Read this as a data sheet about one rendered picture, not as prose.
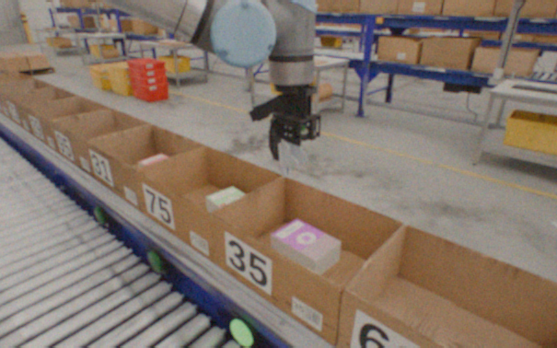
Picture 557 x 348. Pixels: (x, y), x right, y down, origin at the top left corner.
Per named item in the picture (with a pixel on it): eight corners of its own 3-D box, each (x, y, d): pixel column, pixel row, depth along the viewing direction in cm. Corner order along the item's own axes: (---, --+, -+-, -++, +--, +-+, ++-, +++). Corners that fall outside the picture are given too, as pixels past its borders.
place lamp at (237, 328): (229, 337, 89) (227, 318, 86) (233, 333, 90) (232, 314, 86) (249, 353, 85) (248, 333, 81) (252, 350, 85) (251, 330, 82)
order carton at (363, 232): (214, 265, 97) (209, 214, 90) (284, 221, 117) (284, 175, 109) (334, 348, 74) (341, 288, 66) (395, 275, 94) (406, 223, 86)
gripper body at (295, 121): (299, 150, 70) (299, 89, 65) (267, 141, 75) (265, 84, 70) (320, 139, 76) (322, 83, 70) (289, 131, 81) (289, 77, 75)
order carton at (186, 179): (142, 214, 121) (133, 169, 113) (209, 184, 140) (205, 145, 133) (215, 265, 97) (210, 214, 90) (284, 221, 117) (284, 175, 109)
